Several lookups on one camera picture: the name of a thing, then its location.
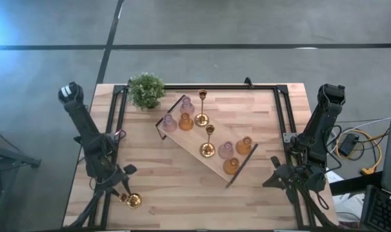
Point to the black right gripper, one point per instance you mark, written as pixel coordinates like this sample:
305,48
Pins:
295,177

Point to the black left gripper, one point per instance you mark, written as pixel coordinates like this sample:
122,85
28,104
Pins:
113,178

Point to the amber glass candle holder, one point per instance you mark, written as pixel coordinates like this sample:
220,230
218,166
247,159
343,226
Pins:
186,123
243,146
231,166

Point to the pink glass candle holder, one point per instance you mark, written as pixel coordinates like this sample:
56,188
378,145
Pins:
169,124
186,108
226,150

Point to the gold metal candlestick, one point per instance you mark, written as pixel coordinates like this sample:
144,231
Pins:
202,120
207,149
134,200

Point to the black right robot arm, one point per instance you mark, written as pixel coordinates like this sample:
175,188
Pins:
324,119

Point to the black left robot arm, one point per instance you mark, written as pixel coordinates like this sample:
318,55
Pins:
82,119

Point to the white cloth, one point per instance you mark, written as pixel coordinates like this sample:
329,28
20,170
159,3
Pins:
347,201

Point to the black power adapter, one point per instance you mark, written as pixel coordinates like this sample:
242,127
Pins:
348,144

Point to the wooden riser shelf black legs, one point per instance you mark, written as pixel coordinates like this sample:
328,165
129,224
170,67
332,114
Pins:
195,141

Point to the black keyboard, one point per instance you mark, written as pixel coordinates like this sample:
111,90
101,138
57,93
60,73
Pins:
382,211

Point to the green potted plant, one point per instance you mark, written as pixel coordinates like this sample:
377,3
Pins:
146,90

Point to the black cart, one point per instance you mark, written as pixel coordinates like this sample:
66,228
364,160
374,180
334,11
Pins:
11,157

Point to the silver metal bracket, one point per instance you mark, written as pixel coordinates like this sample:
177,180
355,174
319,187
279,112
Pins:
286,138

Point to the black camera mount clip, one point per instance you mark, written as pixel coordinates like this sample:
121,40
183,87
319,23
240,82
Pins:
248,82

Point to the black aluminium table frame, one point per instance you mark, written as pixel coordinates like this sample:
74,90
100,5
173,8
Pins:
215,87

